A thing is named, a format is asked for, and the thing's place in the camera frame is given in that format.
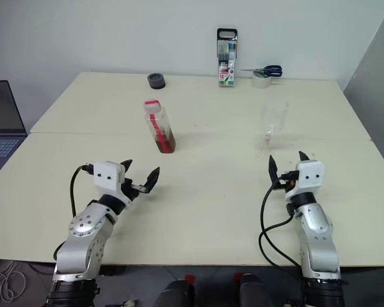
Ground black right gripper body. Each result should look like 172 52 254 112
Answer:
274 171 298 193

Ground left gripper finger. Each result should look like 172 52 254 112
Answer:
140 166 162 194
120 159 134 176

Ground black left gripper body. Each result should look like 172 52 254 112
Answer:
120 178 148 206

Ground plastic bottle with red liquid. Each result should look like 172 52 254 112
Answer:
144 107 177 155

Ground clear wine glass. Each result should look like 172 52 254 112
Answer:
254 97 290 159

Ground clear tape roll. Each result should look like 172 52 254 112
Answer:
251 70 271 90

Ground black round container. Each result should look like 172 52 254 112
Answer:
147 72 167 90

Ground dark rounded shape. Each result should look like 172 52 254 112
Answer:
234 272 266 307
155 274 196 307

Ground marker pen pack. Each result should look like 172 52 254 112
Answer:
216 28 238 88

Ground dark grey laptop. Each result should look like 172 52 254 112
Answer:
0 79 28 184

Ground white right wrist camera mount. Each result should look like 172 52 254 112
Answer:
284 159 326 202

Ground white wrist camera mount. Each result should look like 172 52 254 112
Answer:
92 161 132 204
284 159 326 202

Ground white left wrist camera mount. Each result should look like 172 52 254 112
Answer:
92 161 132 204

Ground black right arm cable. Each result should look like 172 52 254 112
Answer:
258 171 305 272

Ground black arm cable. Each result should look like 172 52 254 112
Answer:
53 163 95 260
258 171 305 272

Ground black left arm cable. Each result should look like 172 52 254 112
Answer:
53 163 95 260

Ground blue handled scissors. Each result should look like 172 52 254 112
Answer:
238 65 284 78

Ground white floor cables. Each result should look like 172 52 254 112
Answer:
0 258 28 302

